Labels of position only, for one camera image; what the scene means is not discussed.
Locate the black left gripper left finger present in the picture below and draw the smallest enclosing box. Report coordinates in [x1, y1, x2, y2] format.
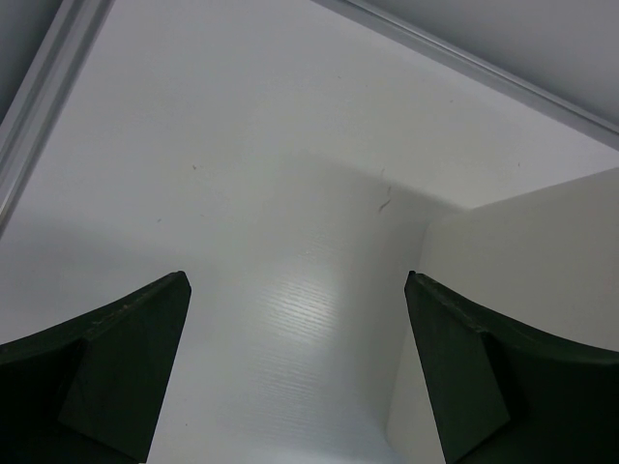
[1, 271, 192, 463]

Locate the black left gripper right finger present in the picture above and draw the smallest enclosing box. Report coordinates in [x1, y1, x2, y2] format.
[404, 272, 618, 463]

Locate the white drawer cabinet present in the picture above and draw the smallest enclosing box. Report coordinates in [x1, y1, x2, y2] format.
[384, 166, 619, 464]

